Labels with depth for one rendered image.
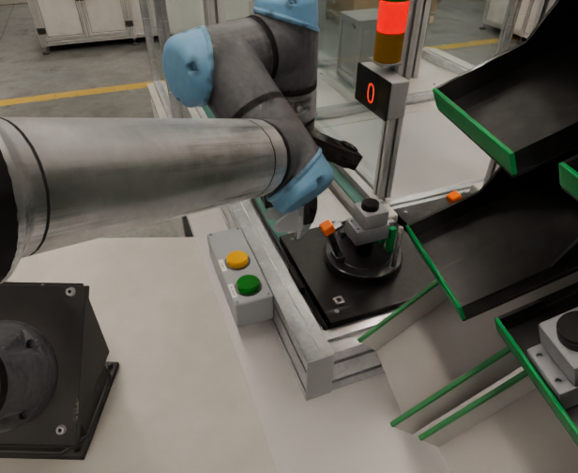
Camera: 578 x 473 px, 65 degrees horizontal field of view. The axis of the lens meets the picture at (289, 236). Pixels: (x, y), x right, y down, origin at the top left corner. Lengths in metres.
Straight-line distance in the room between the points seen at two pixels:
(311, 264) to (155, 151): 0.57
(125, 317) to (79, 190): 0.69
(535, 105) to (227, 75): 0.29
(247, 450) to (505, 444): 0.36
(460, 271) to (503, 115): 0.16
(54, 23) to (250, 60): 5.41
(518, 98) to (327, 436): 0.53
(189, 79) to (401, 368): 0.44
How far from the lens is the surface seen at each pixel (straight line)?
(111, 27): 5.89
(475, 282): 0.50
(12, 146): 0.25
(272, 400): 0.78
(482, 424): 0.61
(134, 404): 0.82
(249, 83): 0.49
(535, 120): 0.43
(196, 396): 0.80
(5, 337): 0.72
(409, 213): 0.99
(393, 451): 0.76
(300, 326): 0.74
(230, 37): 0.52
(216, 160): 0.35
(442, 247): 0.54
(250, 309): 0.80
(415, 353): 0.65
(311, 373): 0.72
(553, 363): 0.43
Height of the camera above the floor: 1.53
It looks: 38 degrees down
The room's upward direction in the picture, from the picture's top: straight up
